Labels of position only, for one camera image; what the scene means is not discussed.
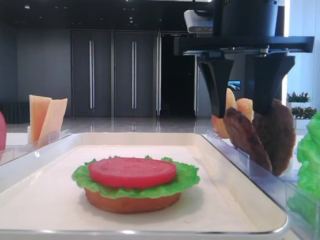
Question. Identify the brown meat patty outer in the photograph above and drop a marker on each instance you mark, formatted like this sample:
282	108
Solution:
277	133

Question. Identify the dark cabinet doors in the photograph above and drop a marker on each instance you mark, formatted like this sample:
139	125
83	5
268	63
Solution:
113	73

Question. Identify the orange cheese slice outer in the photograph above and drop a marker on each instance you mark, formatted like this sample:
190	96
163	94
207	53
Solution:
38	107

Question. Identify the clear long rail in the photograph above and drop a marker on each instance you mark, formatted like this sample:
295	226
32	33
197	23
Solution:
30	147
278	188

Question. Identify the clear long rail left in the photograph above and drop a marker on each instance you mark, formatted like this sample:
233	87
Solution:
30	147

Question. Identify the yellow cheese slice inner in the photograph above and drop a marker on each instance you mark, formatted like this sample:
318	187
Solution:
54	117

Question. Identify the upright bun half outer right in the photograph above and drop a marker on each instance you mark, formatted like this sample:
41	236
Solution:
245	106

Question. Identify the red tomato slice on tray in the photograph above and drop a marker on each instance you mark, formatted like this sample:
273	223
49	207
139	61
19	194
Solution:
132	172

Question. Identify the white rectangular metal tray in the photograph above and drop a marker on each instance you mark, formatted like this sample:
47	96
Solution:
39	200

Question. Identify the small wall screen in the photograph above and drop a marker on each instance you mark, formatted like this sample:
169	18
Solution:
234	85

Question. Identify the upright bun half inner right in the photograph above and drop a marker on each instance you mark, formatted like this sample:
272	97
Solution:
218	123

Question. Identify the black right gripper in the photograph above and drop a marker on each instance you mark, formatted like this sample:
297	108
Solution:
246	27

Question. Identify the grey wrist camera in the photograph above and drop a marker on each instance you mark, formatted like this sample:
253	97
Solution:
196	24

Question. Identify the clear long rail right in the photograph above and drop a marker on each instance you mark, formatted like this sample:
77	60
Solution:
278	188

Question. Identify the potted pink flower plants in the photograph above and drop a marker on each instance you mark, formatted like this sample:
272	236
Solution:
300	105

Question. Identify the brown meat patty inner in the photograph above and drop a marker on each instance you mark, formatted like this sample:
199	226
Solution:
243	136

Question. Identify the green upright lettuce leaf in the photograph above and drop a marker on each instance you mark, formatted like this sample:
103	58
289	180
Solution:
308	154

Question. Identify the brown meat patty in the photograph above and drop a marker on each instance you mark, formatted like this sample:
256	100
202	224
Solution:
277	133
243	136

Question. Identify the red upright tomato slice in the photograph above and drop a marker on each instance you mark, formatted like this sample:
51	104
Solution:
3	133

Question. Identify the bun bottom half on tray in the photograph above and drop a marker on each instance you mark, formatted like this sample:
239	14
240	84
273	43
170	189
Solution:
129	205

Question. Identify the white cheese pusher block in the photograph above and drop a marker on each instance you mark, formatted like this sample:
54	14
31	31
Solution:
29	138

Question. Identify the upright bun half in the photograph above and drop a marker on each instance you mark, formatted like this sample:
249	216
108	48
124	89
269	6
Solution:
245	106
218	123

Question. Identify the green lettuce leaf on tray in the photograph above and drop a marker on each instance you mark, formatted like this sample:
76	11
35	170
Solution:
186	177

